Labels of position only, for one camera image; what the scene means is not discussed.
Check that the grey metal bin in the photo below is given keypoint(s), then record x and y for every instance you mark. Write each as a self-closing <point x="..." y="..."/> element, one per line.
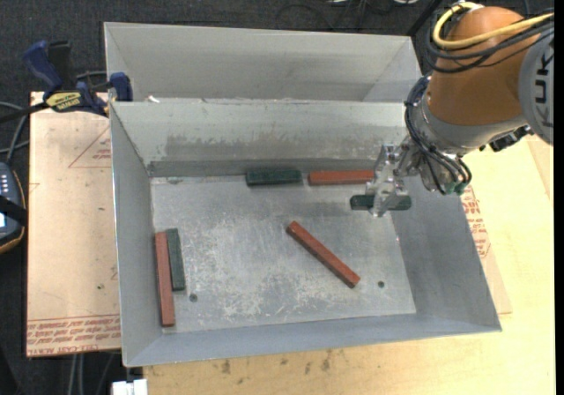
<point x="264" y="252"/>

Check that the black cylinder on white bracket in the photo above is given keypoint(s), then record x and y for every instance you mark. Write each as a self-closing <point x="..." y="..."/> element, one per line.
<point x="504" y="143"/>

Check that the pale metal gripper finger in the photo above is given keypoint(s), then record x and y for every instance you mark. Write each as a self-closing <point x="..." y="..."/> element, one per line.
<point x="384" y="207"/>
<point x="380" y="188"/>

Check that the brown cardboard board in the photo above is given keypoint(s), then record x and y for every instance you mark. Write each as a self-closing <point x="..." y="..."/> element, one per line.
<point x="66" y="208"/>

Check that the dark green block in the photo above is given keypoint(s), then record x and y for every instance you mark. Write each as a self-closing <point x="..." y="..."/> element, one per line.
<point x="176" y="261"/>
<point x="360" y="202"/>
<point x="273" y="176"/>

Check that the red-brown flat block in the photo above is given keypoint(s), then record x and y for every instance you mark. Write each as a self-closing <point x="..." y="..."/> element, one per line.
<point x="339" y="177"/>
<point x="164" y="283"/>
<point x="324" y="254"/>

